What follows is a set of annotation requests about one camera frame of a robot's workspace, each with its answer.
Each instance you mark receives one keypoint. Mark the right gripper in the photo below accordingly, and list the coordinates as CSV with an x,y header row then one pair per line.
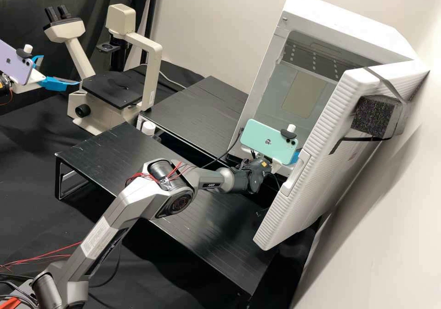
x,y
282,161

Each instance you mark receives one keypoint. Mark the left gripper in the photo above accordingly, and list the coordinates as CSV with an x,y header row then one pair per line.
x,y
31,81

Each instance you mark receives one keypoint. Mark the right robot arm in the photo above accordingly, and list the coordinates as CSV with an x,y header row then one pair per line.
x,y
137,195

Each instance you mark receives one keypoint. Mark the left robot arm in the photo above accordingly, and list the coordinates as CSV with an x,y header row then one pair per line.
x,y
5,85

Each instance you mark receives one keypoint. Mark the cream microscope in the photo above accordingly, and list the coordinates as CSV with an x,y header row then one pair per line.
x,y
113,91

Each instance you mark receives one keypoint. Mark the incubator door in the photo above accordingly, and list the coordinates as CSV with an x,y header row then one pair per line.
x,y
310,185

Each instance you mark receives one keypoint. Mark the black platform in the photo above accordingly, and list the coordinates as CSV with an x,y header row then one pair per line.
x,y
113,150
193,112

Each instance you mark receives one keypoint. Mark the white-capped bottle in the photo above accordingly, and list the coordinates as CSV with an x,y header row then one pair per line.
x,y
149,128

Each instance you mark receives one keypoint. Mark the white incubator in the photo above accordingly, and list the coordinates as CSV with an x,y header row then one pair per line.
x,y
344,29

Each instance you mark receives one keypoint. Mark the right wrist camera phone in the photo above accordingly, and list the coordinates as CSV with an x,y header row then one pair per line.
x,y
265,140

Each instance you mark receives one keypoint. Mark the wrist camera phone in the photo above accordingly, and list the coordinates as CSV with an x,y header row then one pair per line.
x,y
265,140
13,60

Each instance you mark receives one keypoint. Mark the left wrist camera phone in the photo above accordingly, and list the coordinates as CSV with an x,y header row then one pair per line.
x,y
13,60

